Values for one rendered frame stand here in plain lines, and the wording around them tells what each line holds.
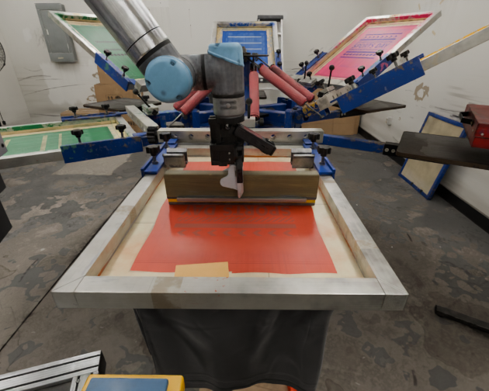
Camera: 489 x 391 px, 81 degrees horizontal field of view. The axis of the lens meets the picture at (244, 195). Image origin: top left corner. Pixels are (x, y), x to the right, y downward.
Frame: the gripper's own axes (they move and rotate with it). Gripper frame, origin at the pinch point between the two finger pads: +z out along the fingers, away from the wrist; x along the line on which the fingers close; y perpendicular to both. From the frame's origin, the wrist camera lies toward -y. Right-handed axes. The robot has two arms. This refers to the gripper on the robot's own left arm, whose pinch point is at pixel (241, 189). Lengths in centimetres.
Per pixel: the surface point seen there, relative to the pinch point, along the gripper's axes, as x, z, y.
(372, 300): 35.9, 3.3, -21.8
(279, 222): 8.9, 5.1, -9.5
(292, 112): -84, -3, -25
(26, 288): -61, 95, 140
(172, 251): 20.7, 4.2, 14.8
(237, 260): 23.4, 4.7, 0.8
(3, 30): -438, -71, 374
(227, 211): 3.6, 4.6, 3.9
